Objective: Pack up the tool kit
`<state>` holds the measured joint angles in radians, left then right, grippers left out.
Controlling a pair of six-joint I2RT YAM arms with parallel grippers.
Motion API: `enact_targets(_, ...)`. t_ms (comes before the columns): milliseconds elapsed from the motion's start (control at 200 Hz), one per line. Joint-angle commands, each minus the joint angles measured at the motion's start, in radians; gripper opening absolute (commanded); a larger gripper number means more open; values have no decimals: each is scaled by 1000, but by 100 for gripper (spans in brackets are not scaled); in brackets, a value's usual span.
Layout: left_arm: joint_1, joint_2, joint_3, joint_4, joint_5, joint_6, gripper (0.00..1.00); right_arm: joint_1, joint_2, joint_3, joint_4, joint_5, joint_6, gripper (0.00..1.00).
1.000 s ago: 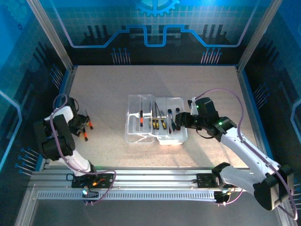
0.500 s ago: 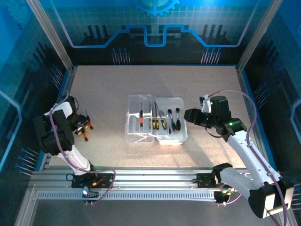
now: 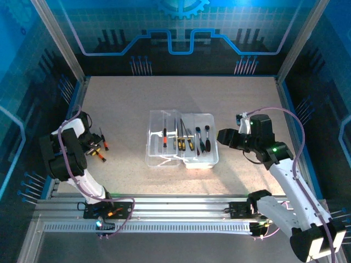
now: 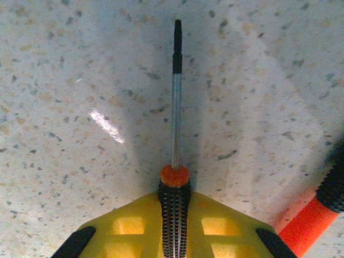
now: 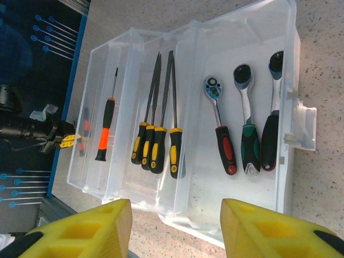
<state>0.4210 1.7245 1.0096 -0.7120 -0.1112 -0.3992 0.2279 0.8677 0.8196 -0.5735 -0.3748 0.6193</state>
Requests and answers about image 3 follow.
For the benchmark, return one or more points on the clear plastic tool box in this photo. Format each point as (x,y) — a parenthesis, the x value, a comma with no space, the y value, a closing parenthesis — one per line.
(189,161)

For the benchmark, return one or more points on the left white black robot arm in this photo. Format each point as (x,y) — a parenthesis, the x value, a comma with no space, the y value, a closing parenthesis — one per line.
(90,183)

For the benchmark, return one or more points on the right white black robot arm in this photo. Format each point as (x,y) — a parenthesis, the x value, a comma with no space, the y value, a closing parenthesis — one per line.
(290,180)

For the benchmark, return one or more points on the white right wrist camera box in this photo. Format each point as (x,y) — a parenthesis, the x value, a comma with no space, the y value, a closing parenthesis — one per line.
(242,124)

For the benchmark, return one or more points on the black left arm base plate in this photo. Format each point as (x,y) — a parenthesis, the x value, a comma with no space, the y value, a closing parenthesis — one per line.
(123,211)

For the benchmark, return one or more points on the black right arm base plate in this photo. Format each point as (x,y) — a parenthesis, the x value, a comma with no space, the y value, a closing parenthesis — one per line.
(238,210)

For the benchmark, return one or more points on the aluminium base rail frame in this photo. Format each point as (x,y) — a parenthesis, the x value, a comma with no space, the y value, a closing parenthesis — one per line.
(178,208)

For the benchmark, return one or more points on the aluminium frame post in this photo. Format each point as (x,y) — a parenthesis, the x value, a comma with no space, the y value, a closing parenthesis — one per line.
(63,41)
(300,41)

